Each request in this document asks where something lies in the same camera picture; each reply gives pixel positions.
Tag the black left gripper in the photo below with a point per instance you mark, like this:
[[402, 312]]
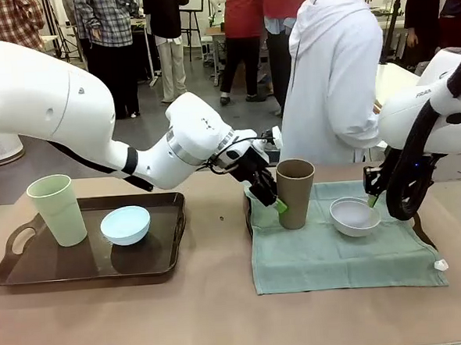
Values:
[[253, 167]]

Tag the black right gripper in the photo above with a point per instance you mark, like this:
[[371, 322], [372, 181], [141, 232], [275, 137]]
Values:
[[376, 181]]

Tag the tall brown plastic cup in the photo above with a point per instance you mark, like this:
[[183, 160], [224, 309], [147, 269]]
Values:
[[295, 200]]

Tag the white plastic bowl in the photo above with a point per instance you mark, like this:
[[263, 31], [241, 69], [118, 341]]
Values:
[[354, 219]]

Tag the green cloth mat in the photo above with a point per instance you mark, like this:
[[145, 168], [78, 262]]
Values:
[[318, 265]]

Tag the light blue plastic bowl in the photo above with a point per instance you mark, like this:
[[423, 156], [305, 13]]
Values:
[[126, 229]]

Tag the pale green plastic cup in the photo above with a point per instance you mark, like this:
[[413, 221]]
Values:
[[61, 214]]

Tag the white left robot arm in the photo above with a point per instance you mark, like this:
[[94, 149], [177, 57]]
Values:
[[34, 94]]

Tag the dark brown plastic tray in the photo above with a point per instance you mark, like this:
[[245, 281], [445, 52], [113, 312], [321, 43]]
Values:
[[248, 214], [64, 265]]

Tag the person's right hand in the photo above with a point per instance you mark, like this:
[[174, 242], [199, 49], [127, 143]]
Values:
[[377, 107]]

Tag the white side table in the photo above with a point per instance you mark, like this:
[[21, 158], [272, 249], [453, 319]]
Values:
[[398, 76]]

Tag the person in white hoodie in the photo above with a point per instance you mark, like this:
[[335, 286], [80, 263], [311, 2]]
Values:
[[334, 76]]

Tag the background white workbench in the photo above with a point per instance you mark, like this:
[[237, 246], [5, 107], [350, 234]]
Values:
[[215, 44]]

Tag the black easel stand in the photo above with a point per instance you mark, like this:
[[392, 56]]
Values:
[[191, 30]]

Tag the person in black top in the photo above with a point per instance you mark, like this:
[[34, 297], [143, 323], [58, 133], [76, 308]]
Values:
[[166, 12]]

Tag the person in blue plaid shirt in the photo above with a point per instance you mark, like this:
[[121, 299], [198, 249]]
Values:
[[108, 23]]

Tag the person in red plaid shirt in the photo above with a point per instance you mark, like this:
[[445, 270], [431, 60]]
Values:
[[13, 17]]

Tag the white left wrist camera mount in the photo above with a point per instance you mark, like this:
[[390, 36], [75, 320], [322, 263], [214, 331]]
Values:
[[276, 136]]

